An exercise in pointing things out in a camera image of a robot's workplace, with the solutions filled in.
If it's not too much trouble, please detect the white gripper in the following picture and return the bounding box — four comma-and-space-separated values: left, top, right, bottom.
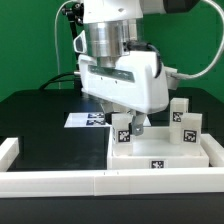
79, 51, 169, 136

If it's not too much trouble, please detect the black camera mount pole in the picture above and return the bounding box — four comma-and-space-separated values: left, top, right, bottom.
62, 2, 84, 38

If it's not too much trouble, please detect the white right fence bar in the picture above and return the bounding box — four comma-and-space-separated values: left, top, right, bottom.
200, 134, 224, 167

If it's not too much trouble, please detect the white left fence bar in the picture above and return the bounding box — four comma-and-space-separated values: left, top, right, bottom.
0, 138, 19, 172

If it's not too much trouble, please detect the white square table top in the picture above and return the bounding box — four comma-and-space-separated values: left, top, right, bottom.
107, 127, 209, 170

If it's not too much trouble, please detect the black cable bundle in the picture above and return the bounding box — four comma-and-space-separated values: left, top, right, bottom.
38, 71, 83, 92

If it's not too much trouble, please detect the white front fence bar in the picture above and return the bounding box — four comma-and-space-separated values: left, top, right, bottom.
0, 167, 224, 198

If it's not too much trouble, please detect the white fence bar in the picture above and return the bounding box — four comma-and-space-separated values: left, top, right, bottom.
200, 134, 224, 167
0, 167, 224, 198
0, 138, 19, 172

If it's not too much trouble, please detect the white marker sheet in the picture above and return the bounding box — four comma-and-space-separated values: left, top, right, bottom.
63, 111, 152, 129

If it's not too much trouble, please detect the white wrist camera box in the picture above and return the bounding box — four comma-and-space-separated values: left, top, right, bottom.
73, 31, 87, 54

